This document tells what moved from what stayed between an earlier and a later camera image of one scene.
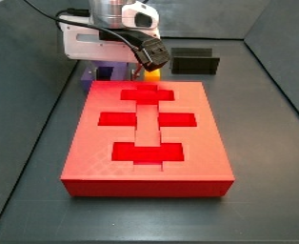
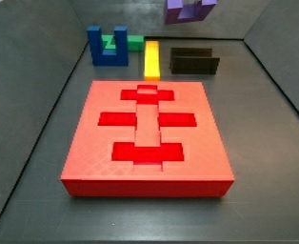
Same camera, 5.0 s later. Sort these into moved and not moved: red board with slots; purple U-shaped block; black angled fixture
Moved: purple U-shaped block
Not moved: red board with slots; black angled fixture
